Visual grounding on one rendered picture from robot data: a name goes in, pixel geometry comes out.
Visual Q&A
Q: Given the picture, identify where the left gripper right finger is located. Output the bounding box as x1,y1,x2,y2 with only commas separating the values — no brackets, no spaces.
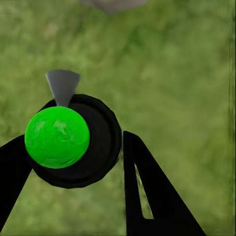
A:
122,131,206,236

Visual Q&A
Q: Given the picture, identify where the pesticide atomizer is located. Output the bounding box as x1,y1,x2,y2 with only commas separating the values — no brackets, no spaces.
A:
24,69,122,189

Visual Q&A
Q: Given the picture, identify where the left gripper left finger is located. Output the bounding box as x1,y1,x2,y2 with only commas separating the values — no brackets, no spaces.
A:
0,134,32,232

